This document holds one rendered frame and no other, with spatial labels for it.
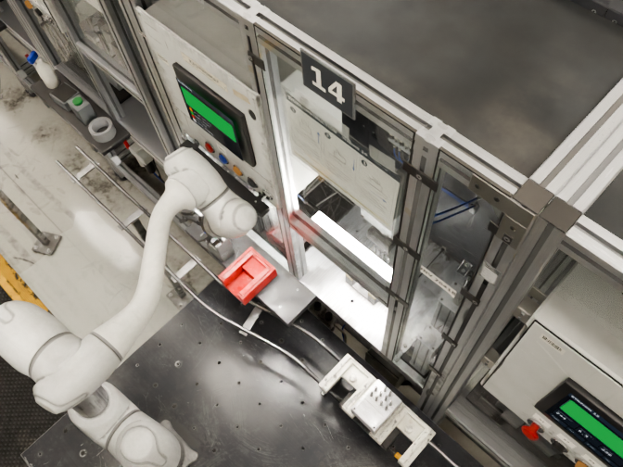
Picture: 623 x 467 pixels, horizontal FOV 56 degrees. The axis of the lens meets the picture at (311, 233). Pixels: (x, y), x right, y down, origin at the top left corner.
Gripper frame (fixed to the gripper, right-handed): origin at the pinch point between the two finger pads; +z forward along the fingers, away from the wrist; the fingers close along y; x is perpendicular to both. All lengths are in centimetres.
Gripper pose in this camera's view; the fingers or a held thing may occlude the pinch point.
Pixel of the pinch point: (194, 228)
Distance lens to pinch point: 194.3
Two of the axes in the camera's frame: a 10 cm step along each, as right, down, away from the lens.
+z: -5.0, 0.7, 8.6
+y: -6.3, -7.1, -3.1
